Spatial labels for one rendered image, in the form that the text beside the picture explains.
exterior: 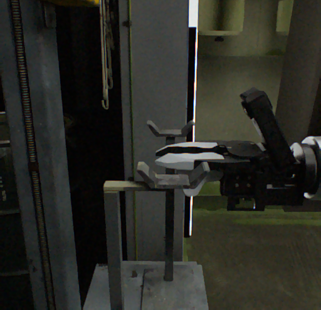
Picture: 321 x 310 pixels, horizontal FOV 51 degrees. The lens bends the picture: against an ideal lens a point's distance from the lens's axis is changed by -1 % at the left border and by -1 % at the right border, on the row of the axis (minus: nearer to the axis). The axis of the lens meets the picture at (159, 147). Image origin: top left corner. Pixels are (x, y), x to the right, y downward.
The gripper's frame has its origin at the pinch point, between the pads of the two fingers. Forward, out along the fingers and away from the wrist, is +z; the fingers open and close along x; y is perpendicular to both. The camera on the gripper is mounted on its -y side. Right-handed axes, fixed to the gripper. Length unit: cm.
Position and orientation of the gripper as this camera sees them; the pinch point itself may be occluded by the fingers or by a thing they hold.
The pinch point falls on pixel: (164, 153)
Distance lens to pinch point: 48.0
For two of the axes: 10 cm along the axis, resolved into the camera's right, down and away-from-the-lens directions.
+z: -10.0, -0.1, 0.2
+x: 0.2, -3.1, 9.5
